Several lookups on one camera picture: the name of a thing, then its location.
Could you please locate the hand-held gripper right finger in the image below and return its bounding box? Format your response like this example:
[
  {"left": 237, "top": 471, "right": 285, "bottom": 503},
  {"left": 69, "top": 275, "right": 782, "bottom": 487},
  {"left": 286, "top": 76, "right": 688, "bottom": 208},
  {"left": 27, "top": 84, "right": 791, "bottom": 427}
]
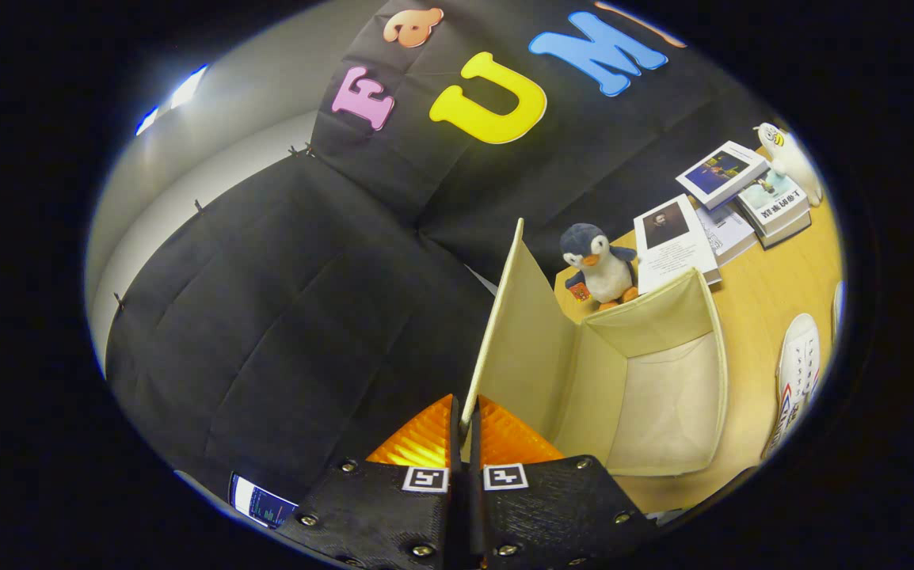
[{"left": 469, "top": 393, "right": 660, "bottom": 570}]

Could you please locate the white duck plush toy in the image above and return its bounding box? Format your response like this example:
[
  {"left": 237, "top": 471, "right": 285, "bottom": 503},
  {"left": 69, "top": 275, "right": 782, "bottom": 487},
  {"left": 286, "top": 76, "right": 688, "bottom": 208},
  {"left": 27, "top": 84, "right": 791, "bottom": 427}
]
[{"left": 754, "top": 121, "right": 824, "bottom": 208}]

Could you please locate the teal cover book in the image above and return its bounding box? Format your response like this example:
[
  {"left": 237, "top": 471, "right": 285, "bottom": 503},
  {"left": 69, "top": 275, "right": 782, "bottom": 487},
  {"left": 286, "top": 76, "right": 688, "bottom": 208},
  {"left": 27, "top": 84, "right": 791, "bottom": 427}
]
[{"left": 736, "top": 170, "right": 810, "bottom": 238}]

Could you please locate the penguin plush toy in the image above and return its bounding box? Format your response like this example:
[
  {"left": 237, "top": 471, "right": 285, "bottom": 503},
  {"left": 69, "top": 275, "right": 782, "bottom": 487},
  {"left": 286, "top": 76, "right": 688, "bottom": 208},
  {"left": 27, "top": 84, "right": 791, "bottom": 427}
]
[{"left": 558, "top": 222, "right": 640, "bottom": 311}]

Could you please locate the large ceiling light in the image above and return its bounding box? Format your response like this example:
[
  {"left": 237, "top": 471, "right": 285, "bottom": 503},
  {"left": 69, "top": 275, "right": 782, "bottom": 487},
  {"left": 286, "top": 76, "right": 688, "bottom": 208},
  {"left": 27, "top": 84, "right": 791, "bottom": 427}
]
[{"left": 135, "top": 63, "right": 210, "bottom": 137}]

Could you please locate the portrait cover book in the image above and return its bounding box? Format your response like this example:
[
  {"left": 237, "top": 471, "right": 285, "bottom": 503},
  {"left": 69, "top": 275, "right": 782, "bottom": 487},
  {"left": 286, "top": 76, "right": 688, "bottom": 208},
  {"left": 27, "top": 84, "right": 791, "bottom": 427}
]
[{"left": 633, "top": 194, "right": 723, "bottom": 295}]

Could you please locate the plain thick book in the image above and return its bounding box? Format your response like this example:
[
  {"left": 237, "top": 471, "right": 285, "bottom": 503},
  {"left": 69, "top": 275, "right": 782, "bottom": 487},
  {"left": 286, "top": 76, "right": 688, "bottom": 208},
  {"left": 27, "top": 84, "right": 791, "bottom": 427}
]
[{"left": 754, "top": 210, "right": 813, "bottom": 250}]

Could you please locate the white text cover book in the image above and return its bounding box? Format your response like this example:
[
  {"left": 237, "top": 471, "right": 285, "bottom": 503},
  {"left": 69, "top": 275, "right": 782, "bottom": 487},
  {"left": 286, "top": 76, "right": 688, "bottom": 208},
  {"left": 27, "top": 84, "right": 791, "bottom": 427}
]
[{"left": 695, "top": 202, "right": 759, "bottom": 266}]

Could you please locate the blue lit screen device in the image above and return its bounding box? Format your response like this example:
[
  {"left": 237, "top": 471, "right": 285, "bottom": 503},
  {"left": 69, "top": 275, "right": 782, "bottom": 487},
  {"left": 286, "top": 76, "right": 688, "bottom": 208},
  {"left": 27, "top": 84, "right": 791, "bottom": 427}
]
[{"left": 229, "top": 473, "right": 299, "bottom": 530}]

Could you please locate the blue picture cover book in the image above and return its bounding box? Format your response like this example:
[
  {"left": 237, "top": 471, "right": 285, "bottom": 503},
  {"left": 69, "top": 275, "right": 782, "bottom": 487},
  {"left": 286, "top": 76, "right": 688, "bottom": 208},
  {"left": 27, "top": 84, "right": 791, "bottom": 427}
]
[{"left": 675, "top": 141, "right": 771, "bottom": 211}]

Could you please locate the beige fabric storage box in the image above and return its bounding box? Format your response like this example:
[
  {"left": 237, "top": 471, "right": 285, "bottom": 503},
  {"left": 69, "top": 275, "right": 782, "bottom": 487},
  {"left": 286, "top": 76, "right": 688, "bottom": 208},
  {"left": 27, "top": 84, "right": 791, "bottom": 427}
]
[{"left": 461, "top": 218, "right": 731, "bottom": 478}]

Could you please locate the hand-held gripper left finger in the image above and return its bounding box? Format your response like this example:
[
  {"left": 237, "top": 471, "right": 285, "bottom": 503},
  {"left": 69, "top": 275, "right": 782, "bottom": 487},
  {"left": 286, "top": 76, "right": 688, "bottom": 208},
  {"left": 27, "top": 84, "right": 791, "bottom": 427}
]
[{"left": 275, "top": 393, "right": 466, "bottom": 570}]

